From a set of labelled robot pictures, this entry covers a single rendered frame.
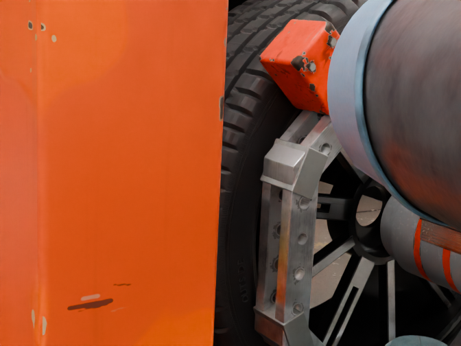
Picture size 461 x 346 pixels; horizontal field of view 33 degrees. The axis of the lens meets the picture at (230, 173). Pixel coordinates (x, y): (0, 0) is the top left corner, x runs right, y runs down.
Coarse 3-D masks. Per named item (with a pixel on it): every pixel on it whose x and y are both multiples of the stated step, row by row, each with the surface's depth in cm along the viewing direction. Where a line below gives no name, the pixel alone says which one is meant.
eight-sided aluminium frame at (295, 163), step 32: (288, 128) 96; (320, 128) 92; (288, 160) 92; (320, 160) 92; (288, 192) 92; (288, 224) 92; (288, 256) 93; (288, 288) 94; (256, 320) 99; (288, 320) 95
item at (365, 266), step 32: (352, 192) 112; (384, 192) 120; (352, 224) 112; (256, 256) 102; (320, 256) 111; (352, 256) 116; (384, 256) 118; (352, 288) 115; (384, 288) 119; (416, 288) 135; (320, 320) 135; (352, 320) 134; (384, 320) 121; (416, 320) 129; (448, 320) 126
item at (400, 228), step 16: (384, 208) 109; (400, 208) 105; (384, 224) 108; (400, 224) 105; (416, 224) 102; (384, 240) 109; (400, 240) 105; (416, 240) 102; (400, 256) 106; (416, 256) 103; (432, 256) 100; (448, 256) 98; (416, 272) 106; (432, 272) 102; (448, 272) 99; (448, 288) 103
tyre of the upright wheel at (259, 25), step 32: (256, 0) 116; (288, 0) 110; (320, 0) 106; (352, 0) 103; (256, 32) 106; (256, 64) 99; (224, 96) 100; (256, 96) 96; (224, 128) 97; (256, 128) 97; (224, 160) 96; (256, 160) 97; (224, 192) 96; (256, 192) 99; (224, 224) 97; (256, 224) 100; (224, 256) 98; (224, 288) 99; (256, 288) 102; (224, 320) 100
